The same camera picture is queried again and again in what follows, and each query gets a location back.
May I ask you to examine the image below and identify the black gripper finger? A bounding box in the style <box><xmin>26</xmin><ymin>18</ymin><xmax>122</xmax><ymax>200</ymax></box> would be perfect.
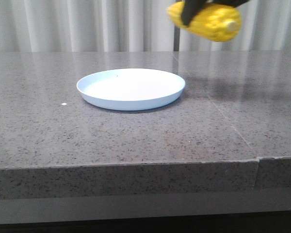
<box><xmin>181</xmin><ymin>0</ymin><xmax>207</xmax><ymax>26</ymax></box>

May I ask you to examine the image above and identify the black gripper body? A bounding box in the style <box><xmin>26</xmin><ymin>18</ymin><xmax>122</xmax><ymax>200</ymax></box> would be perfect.
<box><xmin>211</xmin><ymin>0</ymin><xmax>249</xmax><ymax>7</ymax></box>

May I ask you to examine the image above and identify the yellow corn cob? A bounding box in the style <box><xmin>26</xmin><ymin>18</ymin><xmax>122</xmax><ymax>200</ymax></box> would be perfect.
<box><xmin>167</xmin><ymin>1</ymin><xmax>242</xmax><ymax>42</ymax></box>

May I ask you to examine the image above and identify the light blue round plate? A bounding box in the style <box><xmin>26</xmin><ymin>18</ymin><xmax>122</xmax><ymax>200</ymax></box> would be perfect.
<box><xmin>77</xmin><ymin>68</ymin><xmax>185</xmax><ymax>111</ymax></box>

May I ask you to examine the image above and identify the white curtain right panel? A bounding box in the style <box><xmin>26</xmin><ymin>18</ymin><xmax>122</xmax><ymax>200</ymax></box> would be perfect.
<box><xmin>179</xmin><ymin>0</ymin><xmax>291</xmax><ymax>51</ymax></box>

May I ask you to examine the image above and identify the white curtain panel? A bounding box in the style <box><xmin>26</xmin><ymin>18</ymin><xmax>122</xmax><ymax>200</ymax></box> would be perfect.
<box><xmin>0</xmin><ymin>0</ymin><xmax>179</xmax><ymax>52</ymax></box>
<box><xmin>179</xmin><ymin>0</ymin><xmax>291</xmax><ymax>51</ymax></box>

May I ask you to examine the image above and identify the white curtain left panel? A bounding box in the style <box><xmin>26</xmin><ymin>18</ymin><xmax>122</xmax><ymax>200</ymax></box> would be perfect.
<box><xmin>0</xmin><ymin>0</ymin><xmax>179</xmax><ymax>52</ymax></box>

